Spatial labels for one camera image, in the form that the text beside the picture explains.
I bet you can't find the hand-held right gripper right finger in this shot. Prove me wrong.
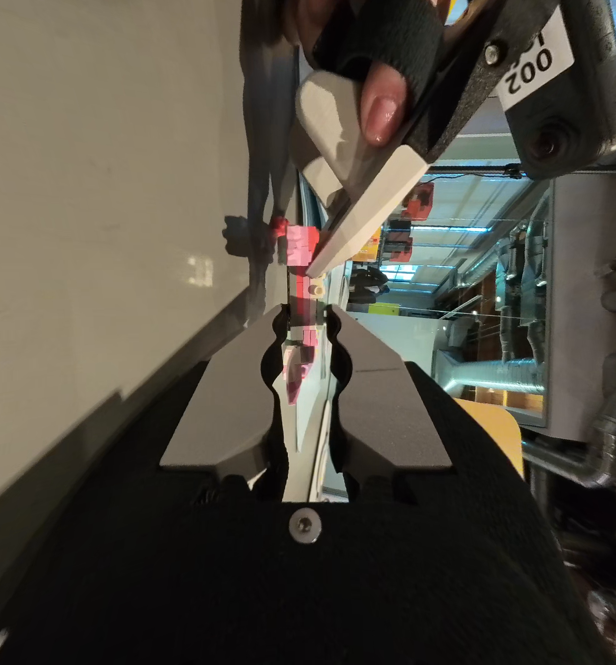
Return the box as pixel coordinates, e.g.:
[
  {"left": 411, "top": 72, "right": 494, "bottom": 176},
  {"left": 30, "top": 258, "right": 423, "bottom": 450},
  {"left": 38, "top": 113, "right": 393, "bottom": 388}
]
[{"left": 325, "top": 304, "right": 453, "bottom": 484}]

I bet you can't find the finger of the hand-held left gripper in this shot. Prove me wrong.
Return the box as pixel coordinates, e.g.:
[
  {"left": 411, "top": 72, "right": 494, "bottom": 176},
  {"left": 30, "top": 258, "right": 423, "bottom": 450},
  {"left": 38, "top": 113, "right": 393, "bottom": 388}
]
[{"left": 304, "top": 144, "right": 433, "bottom": 280}]

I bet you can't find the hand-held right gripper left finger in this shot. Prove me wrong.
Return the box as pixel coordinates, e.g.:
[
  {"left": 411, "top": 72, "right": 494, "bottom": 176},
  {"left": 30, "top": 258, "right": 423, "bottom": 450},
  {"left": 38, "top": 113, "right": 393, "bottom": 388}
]
[{"left": 159, "top": 304, "right": 292, "bottom": 486}]

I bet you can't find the pink toy brick model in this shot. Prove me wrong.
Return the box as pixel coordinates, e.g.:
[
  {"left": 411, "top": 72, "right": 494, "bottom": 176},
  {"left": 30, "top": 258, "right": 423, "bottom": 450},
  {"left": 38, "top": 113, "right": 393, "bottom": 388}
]
[{"left": 277, "top": 224, "right": 325, "bottom": 407}]

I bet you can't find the person's left hand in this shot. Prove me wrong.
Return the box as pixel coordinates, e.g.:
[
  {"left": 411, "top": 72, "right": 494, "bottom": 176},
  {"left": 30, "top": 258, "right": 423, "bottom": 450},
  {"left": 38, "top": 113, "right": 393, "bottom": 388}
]
[{"left": 360, "top": 61, "right": 408, "bottom": 146}]

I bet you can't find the tan wooden board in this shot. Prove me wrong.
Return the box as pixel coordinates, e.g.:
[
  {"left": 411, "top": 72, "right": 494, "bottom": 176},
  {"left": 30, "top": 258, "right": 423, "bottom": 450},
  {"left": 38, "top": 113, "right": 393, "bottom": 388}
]
[{"left": 454, "top": 397, "right": 526, "bottom": 479}]

